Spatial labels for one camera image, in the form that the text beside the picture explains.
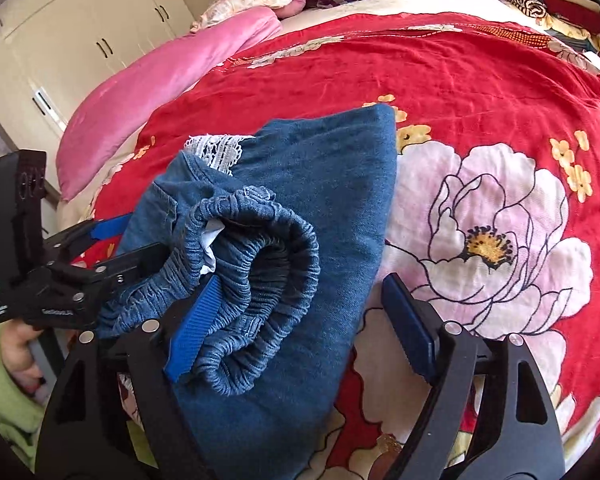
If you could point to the pile of folded clothes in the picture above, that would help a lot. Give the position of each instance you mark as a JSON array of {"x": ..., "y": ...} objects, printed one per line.
[{"x": 555, "y": 5}]

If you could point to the cream wardrobe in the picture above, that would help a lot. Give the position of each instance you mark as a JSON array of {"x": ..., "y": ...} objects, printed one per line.
[{"x": 80, "y": 35}]

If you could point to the floral pillow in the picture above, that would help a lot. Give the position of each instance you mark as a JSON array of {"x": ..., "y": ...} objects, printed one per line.
[{"x": 245, "y": 0}]

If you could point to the blue denim pants lace trim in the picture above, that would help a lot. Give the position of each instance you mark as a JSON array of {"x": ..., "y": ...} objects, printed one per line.
[{"x": 305, "y": 185}]

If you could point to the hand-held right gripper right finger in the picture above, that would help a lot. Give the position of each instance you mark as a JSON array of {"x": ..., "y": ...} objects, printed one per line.
[{"x": 410, "y": 325}]

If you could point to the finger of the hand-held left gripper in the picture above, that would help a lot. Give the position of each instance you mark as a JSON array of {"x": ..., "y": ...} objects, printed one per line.
[
  {"x": 107, "y": 227},
  {"x": 130, "y": 265}
]

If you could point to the red floral blanket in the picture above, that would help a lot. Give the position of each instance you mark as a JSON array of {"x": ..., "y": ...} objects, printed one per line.
[{"x": 480, "y": 85}]

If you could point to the person's left hand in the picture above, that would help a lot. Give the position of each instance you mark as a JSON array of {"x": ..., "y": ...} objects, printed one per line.
[{"x": 17, "y": 347}]

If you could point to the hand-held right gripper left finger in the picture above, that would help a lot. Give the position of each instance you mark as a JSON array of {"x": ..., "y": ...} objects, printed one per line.
[{"x": 195, "y": 330}]

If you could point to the person's left forearm green sleeve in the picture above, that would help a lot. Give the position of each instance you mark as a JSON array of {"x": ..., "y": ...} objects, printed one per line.
[{"x": 5, "y": 410}]

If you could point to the pink quilt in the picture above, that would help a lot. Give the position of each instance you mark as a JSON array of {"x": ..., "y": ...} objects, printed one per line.
[{"x": 155, "y": 85}]

